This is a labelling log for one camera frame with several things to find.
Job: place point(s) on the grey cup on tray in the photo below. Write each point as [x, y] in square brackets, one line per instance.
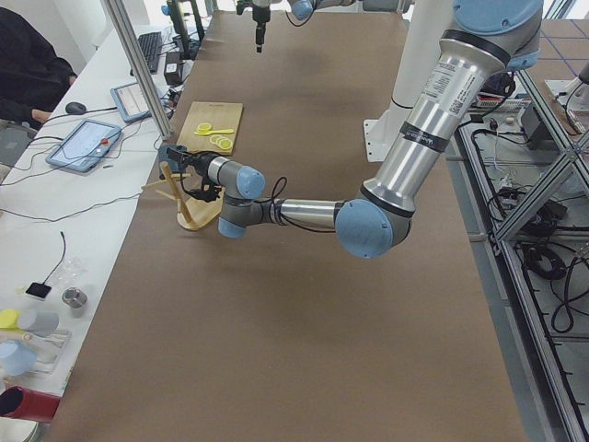
[39, 322]

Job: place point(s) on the red cylinder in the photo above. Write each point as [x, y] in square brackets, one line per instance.
[22, 403]

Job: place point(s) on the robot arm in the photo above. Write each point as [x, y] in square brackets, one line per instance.
[451, 50]
[302, 10]

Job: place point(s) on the lemon slice top right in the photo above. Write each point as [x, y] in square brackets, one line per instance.
[225, 144]

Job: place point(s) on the aluminium frame post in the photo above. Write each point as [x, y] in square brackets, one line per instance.
[124, 28]

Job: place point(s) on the teach pendant near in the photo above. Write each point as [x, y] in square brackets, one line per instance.
[85, 146]

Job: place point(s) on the lemon slice front left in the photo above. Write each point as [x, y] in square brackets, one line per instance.
[202, 128]

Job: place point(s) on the black keyboard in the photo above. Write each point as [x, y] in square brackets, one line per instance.
[150, 44]

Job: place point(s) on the small metal cup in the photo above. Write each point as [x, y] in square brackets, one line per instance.
[76, 300]

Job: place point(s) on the yellow plastic knife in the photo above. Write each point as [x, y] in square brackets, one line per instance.
[223, 131]

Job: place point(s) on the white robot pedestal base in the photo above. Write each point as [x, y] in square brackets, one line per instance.
[396, 92]

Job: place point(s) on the wooden cup storage rack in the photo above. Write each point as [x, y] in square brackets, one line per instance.
[192, 214]

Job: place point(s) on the blue cup yellow inside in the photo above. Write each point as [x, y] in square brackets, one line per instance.
[171, 153]

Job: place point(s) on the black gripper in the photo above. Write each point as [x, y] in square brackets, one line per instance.
[259, 18]
[200, 163]

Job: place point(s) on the black computer mouse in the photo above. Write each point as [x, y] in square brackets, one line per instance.
[75, 108]

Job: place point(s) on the teach pendant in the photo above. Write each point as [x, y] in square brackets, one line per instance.
[85, 146]
[130, 102]

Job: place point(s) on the yellow cup on tray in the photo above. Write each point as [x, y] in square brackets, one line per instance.
[9, 319]

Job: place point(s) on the teach pendant far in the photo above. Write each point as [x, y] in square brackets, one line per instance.
[130, 102]

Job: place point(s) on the bamboo cutting board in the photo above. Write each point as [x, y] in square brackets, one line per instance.
[221, 115]

